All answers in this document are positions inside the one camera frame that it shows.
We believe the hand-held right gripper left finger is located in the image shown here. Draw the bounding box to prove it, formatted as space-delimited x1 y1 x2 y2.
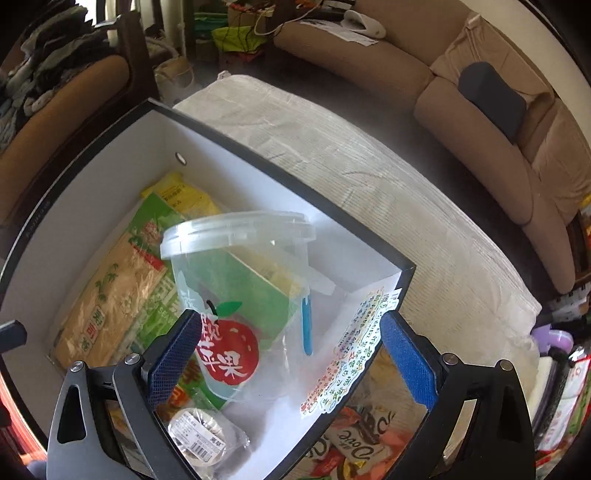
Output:
46 309 204 480

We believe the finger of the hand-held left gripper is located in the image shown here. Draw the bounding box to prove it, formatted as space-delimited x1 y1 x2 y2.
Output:
0 320 27 355

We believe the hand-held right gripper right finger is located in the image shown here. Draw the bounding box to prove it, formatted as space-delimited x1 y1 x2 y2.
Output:
379 311 537 480

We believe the clear tape roll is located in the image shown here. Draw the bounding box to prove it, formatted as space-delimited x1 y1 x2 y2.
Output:
167 408 252 478

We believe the green sushi seaweed kit packet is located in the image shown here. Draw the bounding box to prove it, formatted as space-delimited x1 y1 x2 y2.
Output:
50 191 301 411

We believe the clear plastic bucket apple label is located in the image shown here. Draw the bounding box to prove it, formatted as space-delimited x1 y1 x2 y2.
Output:
159 210 334 412

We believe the dark box white interior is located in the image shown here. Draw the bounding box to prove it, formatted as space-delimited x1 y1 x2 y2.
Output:
0 98 417 480

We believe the colourful printed card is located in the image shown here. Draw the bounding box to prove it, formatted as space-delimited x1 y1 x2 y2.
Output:
299 288 403 422

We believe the brown white chocolate packet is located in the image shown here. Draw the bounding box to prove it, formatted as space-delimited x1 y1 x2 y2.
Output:
318 408 399 463

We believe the purple plastic container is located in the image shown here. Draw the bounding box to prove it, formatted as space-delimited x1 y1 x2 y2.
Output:
530 323 574 357

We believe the yellow sachet strip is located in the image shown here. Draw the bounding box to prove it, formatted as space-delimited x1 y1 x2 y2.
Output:
141 172 223 220

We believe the red white snack packet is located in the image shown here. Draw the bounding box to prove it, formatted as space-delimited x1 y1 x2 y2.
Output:
549 357 591 455

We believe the wooden armchair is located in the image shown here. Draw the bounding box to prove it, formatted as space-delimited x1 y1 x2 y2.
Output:
0 0 155 259

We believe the dark blue cushion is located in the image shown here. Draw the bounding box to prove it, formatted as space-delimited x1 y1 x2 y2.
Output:
459 62 527 141

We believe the pile of clothes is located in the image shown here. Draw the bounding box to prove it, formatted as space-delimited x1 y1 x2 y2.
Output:
0 0 118 153

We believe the brown fabric sofa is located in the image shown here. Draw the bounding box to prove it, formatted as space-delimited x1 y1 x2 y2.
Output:
272 0 591 296

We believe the yellow green bag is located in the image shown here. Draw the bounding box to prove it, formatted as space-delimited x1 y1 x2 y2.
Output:
212 25 266 54

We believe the beige cushion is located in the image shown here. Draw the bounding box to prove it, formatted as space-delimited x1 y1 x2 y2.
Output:
429 11 557 148

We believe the white paper sheet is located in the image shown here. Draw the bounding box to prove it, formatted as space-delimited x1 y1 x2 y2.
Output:
300 18 379 47

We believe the white curved device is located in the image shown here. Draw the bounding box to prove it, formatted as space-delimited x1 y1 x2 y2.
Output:
344 9 386 40

